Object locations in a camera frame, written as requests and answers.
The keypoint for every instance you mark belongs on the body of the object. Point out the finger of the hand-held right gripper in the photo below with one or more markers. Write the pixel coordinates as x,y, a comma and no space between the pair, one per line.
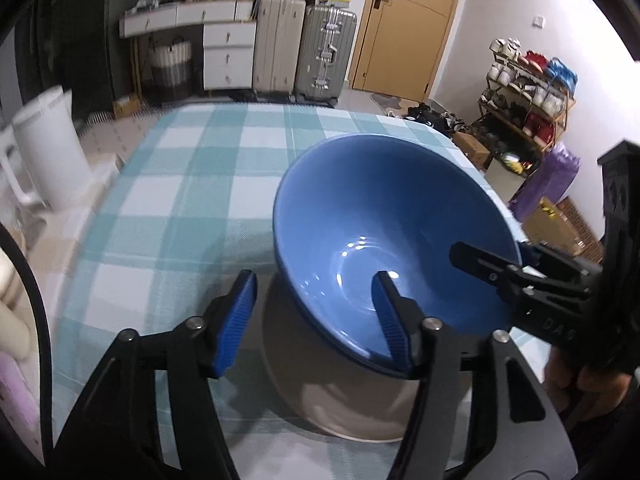
565,267
490,267

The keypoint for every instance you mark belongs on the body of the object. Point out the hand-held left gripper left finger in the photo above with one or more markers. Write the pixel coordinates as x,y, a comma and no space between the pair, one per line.
235,325

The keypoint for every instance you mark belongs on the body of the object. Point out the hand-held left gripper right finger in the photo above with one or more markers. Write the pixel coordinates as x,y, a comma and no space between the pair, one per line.
395,330

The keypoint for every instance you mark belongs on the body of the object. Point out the blue ceramic bowl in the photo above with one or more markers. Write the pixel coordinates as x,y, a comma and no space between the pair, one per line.
380,200

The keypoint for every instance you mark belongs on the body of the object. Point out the stacked small cream bowls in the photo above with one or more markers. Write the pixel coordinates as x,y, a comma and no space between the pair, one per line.
10,332

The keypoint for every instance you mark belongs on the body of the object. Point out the person's right hand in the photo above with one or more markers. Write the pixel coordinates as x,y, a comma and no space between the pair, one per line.
575,390

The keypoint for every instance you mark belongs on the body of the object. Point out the cat print cardboard box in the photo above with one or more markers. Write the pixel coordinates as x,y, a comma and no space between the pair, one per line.
552,232

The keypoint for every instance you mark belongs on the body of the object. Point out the purple bag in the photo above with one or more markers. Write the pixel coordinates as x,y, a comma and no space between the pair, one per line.
547,185

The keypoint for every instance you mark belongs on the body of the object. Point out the yellow plastic bag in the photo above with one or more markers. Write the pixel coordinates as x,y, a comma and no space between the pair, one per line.
512,161

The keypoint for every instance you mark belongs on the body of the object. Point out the brown cardboard box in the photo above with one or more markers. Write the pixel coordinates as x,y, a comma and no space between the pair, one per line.
472,149

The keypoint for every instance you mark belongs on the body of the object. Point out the teal plaid tablecloth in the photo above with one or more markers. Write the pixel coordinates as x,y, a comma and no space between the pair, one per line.
200,185

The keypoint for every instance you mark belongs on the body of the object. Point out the wooden shoe rack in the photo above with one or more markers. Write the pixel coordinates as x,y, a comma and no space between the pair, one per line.
562,120

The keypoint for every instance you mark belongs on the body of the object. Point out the pile of dark shoes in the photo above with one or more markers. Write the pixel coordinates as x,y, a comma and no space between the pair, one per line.
435,117

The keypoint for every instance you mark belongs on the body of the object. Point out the group of assorted shoes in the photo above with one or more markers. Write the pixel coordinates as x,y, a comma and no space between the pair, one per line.
535,62

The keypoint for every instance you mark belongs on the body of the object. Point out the low cardboard box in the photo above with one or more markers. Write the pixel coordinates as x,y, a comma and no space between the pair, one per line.
129,107

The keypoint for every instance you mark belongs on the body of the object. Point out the wooden door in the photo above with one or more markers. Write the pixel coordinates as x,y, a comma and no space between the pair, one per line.
410,35

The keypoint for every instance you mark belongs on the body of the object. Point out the white electric kettle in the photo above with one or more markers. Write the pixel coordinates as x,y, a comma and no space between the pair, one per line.
50,160

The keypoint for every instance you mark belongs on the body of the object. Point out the woven two-tone basket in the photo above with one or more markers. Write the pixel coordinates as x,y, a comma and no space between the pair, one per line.
171,67

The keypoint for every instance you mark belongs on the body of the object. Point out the white desk with drawers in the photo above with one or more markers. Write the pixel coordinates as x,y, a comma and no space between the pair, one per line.
227,55

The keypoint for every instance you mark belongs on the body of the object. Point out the silver suitcase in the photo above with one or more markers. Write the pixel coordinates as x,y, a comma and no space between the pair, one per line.
325,52

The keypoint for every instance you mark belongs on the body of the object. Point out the beige suitcase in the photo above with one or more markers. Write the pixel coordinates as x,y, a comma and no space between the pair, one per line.
277,45

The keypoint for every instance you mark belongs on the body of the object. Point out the dark grey fridge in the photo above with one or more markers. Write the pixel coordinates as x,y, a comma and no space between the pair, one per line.
85,35

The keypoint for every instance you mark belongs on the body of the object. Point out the white wall switch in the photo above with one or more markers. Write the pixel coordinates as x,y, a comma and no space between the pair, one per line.
538,21

